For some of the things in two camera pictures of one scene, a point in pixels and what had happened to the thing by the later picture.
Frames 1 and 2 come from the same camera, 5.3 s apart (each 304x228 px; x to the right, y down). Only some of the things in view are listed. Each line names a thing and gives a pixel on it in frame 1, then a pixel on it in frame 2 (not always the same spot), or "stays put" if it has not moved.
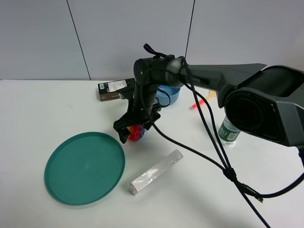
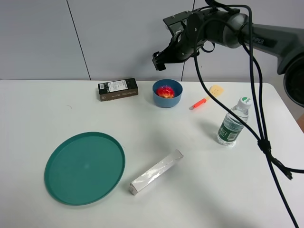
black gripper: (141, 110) to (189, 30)
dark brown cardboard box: (110, 90) stays put
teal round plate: (85, 169) stays put
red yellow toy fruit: (137, 132) to (165, 91)
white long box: (156, 170) stays put
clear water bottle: (228, 133) stays put
